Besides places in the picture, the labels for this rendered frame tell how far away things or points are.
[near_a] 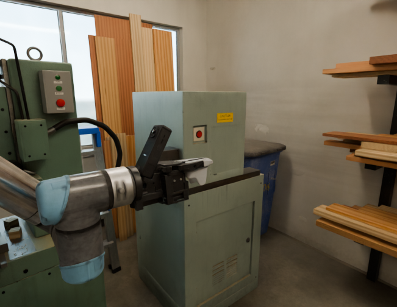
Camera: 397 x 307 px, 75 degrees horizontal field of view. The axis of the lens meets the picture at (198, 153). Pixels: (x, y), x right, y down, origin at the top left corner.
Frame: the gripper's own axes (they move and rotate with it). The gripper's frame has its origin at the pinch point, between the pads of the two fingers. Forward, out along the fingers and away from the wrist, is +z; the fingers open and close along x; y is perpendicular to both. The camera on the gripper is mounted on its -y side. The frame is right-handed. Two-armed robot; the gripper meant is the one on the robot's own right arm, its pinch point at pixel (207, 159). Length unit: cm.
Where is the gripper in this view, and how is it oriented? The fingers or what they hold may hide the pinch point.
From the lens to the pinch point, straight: 62.3
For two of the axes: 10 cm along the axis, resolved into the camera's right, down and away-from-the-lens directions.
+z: 8.0, -1.3, 5.9
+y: 0.8, 9.9, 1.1
